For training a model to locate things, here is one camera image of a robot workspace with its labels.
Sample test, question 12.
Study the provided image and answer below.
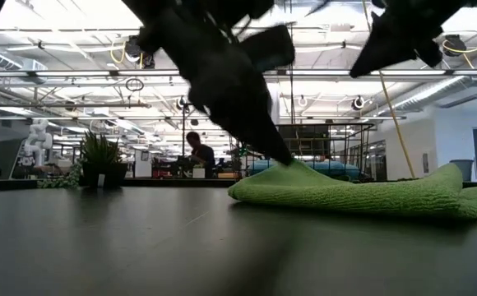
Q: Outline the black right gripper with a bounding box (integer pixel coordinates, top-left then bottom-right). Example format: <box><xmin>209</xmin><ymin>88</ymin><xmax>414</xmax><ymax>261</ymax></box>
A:
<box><xmin>348</xmin><ymin>0</ymin><xmax>477</xmax><ymax>79</ymax></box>

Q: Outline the green microfiber towel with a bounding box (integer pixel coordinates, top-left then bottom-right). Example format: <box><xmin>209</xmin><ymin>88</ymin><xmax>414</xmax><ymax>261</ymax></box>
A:
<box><xmin>227</xmin><ymin>159</ymin><xmax>477</xmax><ymax>220</ymax></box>

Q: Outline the small potted green plant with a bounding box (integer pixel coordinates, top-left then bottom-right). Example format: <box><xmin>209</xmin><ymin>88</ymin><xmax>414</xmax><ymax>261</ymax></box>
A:
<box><xmin>37</xmin><ymin>130</ymin><xmax>132</xmax><ymax>191</ymax></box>

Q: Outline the black monitor screen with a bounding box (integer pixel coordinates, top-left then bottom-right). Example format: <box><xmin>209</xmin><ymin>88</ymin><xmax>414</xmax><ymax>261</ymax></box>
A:
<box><xmin>278</xmin><ymin>125</ymin><xmax>331</xmax><ymax>156</ymax></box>

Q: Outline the bronze wire basket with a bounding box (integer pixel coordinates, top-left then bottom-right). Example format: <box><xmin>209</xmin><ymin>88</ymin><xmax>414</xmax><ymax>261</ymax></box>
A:
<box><xmin>229</xmin><ymin>122</ymin><xmax>376</xmax><ymax>183</ymax></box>

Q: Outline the yellow hanging cable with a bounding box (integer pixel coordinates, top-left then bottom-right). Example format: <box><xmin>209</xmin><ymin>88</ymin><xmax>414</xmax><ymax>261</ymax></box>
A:
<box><xmin>377</xmin><ymin>69</ymin><xmax>416</xmax><ymax>178</ymax></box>

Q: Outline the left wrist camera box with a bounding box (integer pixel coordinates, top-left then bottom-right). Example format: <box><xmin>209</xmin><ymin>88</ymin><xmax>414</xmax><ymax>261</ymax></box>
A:
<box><xmin>240</xmin><ymin>24</ymin><xmax>297</xmax><ymax>73</ymax></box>

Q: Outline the grey background chair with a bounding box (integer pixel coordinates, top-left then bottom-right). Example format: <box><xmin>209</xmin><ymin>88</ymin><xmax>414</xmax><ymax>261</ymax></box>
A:
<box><xmin>449</xmin><ymin>159</ymin><xmax>475</xmax><ymax>182</ymax></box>

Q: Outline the light blue microfiber towel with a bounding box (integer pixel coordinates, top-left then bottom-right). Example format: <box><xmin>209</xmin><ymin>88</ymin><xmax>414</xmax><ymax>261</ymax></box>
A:
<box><xmin>246</xmin><ymin>159</ymin><xmax>362</xmax><ymax>178</ymax></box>

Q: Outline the person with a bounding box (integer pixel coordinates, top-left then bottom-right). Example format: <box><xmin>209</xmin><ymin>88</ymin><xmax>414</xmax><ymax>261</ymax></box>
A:
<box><xmin>184</xmin><ymin>131</ymin><xmax>218</xmax><ymax>179</ymax></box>

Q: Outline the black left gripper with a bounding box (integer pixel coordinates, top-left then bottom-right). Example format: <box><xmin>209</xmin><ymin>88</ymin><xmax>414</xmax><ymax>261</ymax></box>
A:
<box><xmin>137</xmin><ymin>7</ymin><xmax>296</xmax><ymax>166</ymax></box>

